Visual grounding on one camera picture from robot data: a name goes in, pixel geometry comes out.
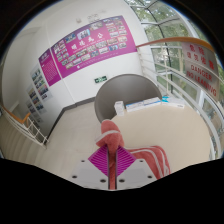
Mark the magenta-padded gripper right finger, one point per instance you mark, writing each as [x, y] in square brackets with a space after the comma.
[136, 170]

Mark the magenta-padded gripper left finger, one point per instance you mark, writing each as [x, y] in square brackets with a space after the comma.
[90, 170]

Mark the pink towel with white trim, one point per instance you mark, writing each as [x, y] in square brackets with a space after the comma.
[110, 133]

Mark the small upright white box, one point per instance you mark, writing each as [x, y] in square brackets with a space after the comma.
[119, 108]

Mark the large flat white box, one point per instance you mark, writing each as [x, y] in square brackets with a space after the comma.
[175, 103]

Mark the small teal box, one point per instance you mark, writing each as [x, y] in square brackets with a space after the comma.
[165, 98]

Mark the white stair railing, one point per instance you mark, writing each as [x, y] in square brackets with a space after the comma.
[18, 117]

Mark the green exit sign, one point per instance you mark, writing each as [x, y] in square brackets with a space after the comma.
[100, 79]

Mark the narrow magenta text poster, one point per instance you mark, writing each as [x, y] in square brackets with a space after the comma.
[49, 68]

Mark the red-lettered danger sign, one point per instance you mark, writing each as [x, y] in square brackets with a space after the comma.
[201, 71]

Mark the large magenta photo poster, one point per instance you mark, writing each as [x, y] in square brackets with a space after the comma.
[95, 45]

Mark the white railing with orange handrail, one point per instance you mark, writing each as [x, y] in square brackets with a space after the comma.
[160, 41]

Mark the white photo wall poster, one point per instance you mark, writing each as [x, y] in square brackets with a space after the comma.
[41, 83]
[34, 100]

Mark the curved white-framed window wall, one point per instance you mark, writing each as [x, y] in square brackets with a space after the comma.
[156, 23]

